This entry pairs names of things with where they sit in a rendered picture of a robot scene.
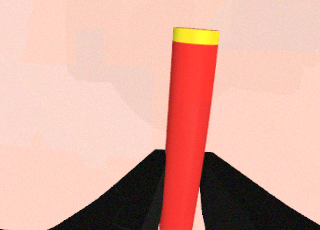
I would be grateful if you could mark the red axle with yellow tip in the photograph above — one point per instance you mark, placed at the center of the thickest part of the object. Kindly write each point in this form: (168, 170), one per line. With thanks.
(194, 57)

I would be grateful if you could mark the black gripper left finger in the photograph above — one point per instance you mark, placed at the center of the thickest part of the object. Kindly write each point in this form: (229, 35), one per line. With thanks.
(133, 203)

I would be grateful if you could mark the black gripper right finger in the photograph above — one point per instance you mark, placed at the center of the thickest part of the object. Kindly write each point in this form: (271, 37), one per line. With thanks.
(232, 201)

